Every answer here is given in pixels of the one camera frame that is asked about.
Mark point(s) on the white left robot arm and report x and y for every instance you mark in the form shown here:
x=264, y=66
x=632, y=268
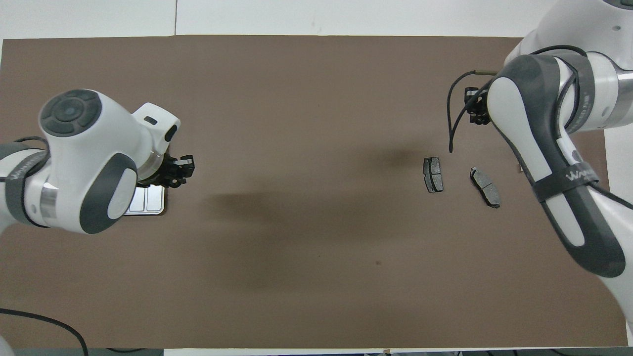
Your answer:
x=74, y=148

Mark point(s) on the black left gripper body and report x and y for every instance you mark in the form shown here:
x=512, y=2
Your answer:
x=158, y=170

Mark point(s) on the silver ribbed metal tray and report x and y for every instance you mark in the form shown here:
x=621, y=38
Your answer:
x=148, y=201

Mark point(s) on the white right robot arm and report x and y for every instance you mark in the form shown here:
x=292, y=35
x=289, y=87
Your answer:
x=524, y=109

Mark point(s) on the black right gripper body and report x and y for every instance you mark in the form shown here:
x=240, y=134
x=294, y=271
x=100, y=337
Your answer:
x=472, y=96

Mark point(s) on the tapered grey brake pad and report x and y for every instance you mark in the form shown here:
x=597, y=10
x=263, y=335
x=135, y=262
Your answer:
x=485, y=188

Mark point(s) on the brown table mat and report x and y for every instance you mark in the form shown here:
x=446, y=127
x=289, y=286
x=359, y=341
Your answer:
x=316, y=148

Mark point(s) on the rectangular dark brake pad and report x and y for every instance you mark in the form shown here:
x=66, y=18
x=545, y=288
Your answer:
x=434, y=175

